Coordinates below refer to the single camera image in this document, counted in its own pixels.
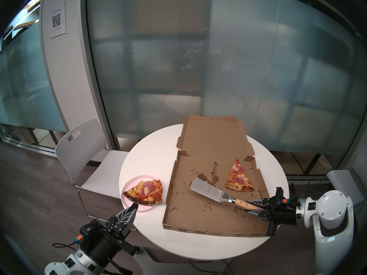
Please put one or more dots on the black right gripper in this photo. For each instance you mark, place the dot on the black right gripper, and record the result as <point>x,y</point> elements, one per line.
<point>282,212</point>

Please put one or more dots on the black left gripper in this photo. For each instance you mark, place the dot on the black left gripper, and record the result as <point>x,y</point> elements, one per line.
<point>106,243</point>

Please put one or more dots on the large ham pineapple pizza slice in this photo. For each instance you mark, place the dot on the large ham pineapple pizza slice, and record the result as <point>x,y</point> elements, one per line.
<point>144,191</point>

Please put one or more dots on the pink plastic plate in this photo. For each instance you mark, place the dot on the pink plastic plate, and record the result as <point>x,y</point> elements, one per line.
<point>129,200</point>

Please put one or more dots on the small ham pineapple pizza slice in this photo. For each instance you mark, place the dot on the small ham pineapple pizza slice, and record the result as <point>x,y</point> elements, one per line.
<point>238,177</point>

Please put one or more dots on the open brown cardboard pizza box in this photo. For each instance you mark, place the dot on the open brown cardboard pizza box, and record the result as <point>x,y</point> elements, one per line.
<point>212,145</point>

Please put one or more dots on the white plastic chair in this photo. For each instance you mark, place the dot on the white plastic chair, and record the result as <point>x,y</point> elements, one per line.
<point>347,185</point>

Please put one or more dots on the white QR code paper sign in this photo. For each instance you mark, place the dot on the white QR code paper sign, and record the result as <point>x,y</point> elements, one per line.
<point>57,29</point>

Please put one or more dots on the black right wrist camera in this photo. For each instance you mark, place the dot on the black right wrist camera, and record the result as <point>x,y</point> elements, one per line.
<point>279,195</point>

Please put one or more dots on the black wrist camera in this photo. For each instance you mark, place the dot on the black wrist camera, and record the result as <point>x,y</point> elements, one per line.
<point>89,231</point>
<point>279,195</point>

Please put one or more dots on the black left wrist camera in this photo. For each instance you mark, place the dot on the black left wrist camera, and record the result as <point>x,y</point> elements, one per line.
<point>89,231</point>

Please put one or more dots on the grey metal base plate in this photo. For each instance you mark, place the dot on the grey metal base plate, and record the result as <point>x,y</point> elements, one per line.
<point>152,265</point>

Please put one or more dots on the black metal shelf frame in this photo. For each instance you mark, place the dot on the black metal shelf frame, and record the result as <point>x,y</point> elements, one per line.
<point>314,164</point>
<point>54,137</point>

